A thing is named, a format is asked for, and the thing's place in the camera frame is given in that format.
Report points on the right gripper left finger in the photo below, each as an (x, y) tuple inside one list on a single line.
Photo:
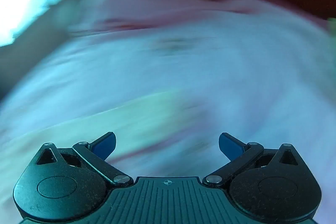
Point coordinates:
[(103, 146)]

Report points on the pink floral bed sheet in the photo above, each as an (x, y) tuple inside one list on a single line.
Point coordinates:
[(257, 70)]

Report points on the cream knit sweater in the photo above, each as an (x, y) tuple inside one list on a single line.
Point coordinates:
[(138, 124)]

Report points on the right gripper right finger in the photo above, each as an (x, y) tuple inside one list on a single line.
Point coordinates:
[(231, 147)]

